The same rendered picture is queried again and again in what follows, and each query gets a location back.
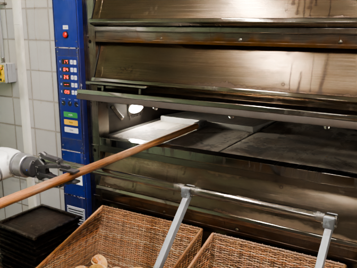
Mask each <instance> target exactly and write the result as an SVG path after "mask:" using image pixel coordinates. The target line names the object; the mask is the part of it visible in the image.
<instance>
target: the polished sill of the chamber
mask: <svg viewBox="0 0 357 268"><path fill-rule="evenodd" d="M99 139H100V145H103V146H109V147H115V148H121V149H130V148H132V147H135V146H137V145H141V144H143V143H146V142H148V141H145V140H138V139H132V138H125V137H118V136H111V135H105V136H102V137H100V138H99ZM142 152H143V153H149V154H156V155H162V156H168V157H174V158H180V159H184V160H191V161H196V162H203V163H209V164H215V165H221V166H227V167H231V168H237V169H244V170H249V171H256V172H262V173H268V174H274V175H280V176H284V177H290V178H297V179H303V180H309V181H315V182H321V183H327V184H331V185H337V186H343V187H350V188H356V189H357V173H352V172H345V171H339V170H332V169H325V168H321V167H314V166H307V165H301V164H294V163H287V162H280V161H273V160H267V159H262V158H255V157H248V156H242V155H235V154H228V153H221V152H215V151H210V150H204V149H197V148H190V147H183V146H177V145H170V144H163V143H162V144H159V145H157V146H154V147H152V148H149V149H146V150H144V151H142Z"/></svg>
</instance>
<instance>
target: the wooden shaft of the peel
mask: <svg viewBox="0 0 357 268"><path fill-rule="evenodd" d="M198 127H199V126H198V124H197V123H195V124H192V125H190V126H187V127H185V128H182V129H180V130H176V131H174V132H171V133H169V134H166V135H164V136H161V137H158V138H156V139H153V140H151V141H148V142H146V143H143V144H141V145H137V146H135V147H132V148H130V149H127V150H124V151H122V152H119V153H117V154H114V155H112V156H109V157H106V158H103V159H102V160H98V161H96V162H93V163H91V164H88V165H85V166H83V167H80V168H78V170H80V172H78V173H76V174H72V173H64V174H62V175H59V176H57V177H54V178H52V179H49V180H46V181H44V182H41V183H39V184H36V185H34V186H31V187H28V188H26V189H23V190H20V191H18V192H15V193H13V194H10V195H7V196H5V197H2V198H0V209H1V208H4V207H7V206H9V205H12V204H14V203H17V202H19V201H21V200H24V199H26V198H29V197H31V196H34V195H36V194H38V193H41V192H43V191H46V190H48V189H51V188H53V187H56V186H58V185H61V184H63V183H66V182H68V181H70V180H73V179H75V178H78V177H80V176H83V175H85V174H87V173H90V172H92V171H95V170H97V169H100V168H103V167H105V166H107V165H110V164H112V163H115V162H117V161H120V160H122V159H124V158H127V157H129V156H132V155H134V154H137V153H139V152H142V151H144V150H146V149H149V148H152V147H154V146H157V145H159V144H162V143H164V142H166V141H169V140H171V139H174V138H176V137H178V136H181V135H183V134H186V133H188V132H191V131H193V130H195V129H198Z"/></svg>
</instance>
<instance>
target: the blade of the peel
mask: <svg viewBox="0 0 357 268"><path fill-rule="evenodd" d="M200 120H207V127H214V128H222V129H231V130H239V131H247V132H255V131H256V130H258V129H260V128H262V127H264V126H266V125H268V124H270V123H272V122H274V121H272V120H263V119H253V118H243V117H238V116H235V117H234V118H233V119H230V118H229V116H228V115H219V114H209V113H199V112H190V111H185V112H179V113H174V114H168V115H162V116H161V121H167V122H175V123H184V124H193V123H195V122H197V121H200Z"/></svg>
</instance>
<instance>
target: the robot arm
mask: <svg viewBox="0 0 357 268"><path fill-rule="evenodd" d="M38 155H39V158H37V157H34V156H33V155H31V154H26V153H23V152H20V151H19V150H16V149H13V148H7V147H0V182H1V181H3V180H5V179H8V178H11V177H14V176H18V177H24V178H28V177H32V178H37V179H38V180H41V182H44V181H46V180H44V178H48V179H52V178H54V177H57V175H55V174H53V173H52V172H50V171H49V169H59V170H60V171H63V172H67V173H72V174H76V173H78V172H80V170H78V169H74V168H71V166H70V165H66V164H64V163H63V159H62V158H59V157H56V156H53V155H49V154H47V153H46V152H41V153H39V154H38ZM44 159H45V160H48V161H52V162H55V163H47V162H46V161H45V160H44ZM79 182H80V180H78V179H73V180H70V181H68V182H66V183H63V184H61V185H58V186H56V187H55V188H61V187H63V186H65V185H69V184H74V185H75V184H77V183H79Z"/></svg>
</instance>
